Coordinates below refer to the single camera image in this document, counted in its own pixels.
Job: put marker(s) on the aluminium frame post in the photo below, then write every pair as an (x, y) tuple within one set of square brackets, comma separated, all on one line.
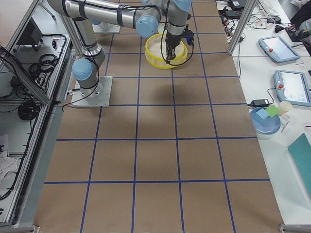
[(249, 7)]

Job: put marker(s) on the lower blue teach pendant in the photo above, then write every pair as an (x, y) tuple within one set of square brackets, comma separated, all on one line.
[(292, 86)]

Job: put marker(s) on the teal notebook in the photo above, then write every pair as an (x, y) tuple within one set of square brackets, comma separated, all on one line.
[(300, 151)]

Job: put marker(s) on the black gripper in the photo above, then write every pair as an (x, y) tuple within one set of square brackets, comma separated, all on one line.
[(173, 41)]

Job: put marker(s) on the blue plate with blocks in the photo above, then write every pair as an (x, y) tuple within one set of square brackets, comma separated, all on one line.
[(263, 122)]

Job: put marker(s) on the crumpled white cloth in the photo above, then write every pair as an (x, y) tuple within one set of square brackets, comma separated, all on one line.
[(8, 165)]

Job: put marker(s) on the cream plastic cup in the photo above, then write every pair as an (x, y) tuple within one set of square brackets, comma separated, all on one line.
[(284, 107)]

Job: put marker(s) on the yellow steamer layer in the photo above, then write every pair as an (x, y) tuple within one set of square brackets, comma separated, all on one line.
[(154, 50)]

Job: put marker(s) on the black power adapter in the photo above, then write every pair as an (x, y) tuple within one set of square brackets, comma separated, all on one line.
[(259, 103)]

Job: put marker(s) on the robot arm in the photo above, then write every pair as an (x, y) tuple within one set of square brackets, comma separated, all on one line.
[(143, 18)]

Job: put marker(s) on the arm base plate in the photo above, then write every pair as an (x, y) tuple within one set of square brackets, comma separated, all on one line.
[(105, 28), (100, 97)]

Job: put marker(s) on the mint green plate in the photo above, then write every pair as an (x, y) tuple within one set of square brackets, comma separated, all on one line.
[(162, 28)]

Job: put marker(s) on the upper blue teach pendant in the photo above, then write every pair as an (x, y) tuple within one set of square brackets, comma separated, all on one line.
[(278, 49)]

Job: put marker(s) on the blue teach pendant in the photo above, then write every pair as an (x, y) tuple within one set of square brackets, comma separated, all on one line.
[(292, 86), (278, 49)]

